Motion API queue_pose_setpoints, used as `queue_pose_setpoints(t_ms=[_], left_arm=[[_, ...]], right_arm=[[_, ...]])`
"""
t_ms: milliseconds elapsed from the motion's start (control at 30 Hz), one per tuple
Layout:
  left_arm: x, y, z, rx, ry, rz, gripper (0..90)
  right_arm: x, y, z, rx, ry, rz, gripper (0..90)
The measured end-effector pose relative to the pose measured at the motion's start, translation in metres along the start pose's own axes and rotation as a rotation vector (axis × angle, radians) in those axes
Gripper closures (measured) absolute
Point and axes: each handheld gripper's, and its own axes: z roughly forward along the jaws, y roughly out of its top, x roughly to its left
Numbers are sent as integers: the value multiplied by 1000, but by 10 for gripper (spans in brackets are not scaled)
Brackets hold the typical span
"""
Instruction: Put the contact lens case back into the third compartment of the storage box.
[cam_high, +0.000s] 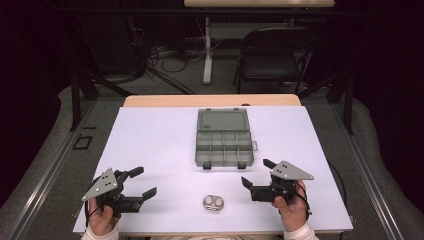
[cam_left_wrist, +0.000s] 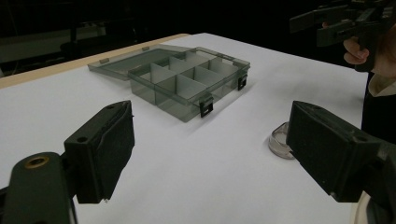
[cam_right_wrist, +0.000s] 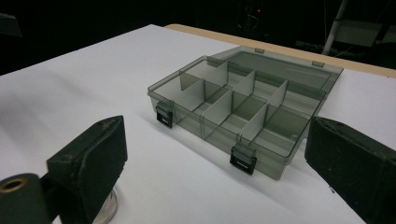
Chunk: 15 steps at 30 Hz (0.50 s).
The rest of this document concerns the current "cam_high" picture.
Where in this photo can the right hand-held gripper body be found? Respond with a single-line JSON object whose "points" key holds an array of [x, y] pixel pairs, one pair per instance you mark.
{"points": [[290, 171]]}

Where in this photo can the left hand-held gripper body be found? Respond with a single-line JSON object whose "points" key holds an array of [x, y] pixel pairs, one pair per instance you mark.
{"points": [[108, 186]]}

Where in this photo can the person's left hand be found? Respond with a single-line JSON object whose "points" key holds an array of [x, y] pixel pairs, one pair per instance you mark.
{"points": [[101, 220]]}

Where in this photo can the person's right hand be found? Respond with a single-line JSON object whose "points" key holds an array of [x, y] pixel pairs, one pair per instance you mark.
{"points": [[295, 215]]}

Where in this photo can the small clear oval case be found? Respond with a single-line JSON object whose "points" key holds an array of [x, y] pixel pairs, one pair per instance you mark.
{"points": [[213, 203]]}

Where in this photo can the white table mat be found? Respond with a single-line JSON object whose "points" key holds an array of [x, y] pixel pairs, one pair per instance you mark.
{"points": [[166, 143]]}

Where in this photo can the grey plastic compartment box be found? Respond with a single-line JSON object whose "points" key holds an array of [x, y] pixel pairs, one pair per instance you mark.
{"points": [[223, 140]]}

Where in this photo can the wooden table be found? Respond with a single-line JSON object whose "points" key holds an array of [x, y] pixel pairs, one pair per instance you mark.
{"points": [[210, 100]]}

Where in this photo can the black metal stand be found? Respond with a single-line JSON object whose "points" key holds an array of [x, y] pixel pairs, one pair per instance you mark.
{"points": [[80, 96], [346, 100]]}

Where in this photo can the black folding chair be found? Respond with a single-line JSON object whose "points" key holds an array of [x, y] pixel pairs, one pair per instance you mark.
{"points": [[270, 63]]}

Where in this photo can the light table with white legs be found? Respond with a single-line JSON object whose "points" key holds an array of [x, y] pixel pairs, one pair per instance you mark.
{"points": [[208, 50]]}

